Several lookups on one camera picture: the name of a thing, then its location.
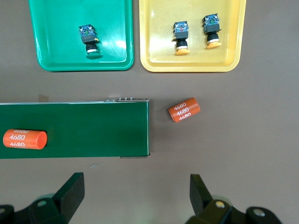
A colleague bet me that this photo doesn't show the yellow plastic tray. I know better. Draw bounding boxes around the yellow plastic tray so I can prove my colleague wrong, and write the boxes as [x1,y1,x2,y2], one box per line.
[139,0,247,73]

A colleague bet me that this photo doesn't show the orange cylinder printed 4680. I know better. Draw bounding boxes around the orange cylinder printed 4680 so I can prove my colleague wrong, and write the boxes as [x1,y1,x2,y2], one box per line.
[167,97,201,123]
[2,128,48,150]

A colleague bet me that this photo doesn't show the green plastic tray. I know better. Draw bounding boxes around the green plastic tray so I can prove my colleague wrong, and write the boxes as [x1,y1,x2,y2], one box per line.
[28,0,135,72]

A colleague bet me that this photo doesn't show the green conveyor belt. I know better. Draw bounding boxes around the green conveyor belt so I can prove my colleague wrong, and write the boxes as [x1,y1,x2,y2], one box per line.
[0,97,150,160]

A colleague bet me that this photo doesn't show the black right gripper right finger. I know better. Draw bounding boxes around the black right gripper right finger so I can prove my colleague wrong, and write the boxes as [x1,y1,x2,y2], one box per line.
[186,174,283,224]

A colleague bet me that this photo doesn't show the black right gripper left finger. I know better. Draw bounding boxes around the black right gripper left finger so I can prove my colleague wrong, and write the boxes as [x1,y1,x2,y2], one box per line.
[0,172,85,224]

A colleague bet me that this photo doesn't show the yellow push button switch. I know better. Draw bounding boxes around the yellow push button switch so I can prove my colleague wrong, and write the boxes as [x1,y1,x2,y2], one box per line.
[171,21,191,56]
[202,13,222,50]

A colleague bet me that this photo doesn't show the green push button switch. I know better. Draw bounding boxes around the green push button switch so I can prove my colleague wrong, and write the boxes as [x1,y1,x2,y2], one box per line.
[78,24,102,59]

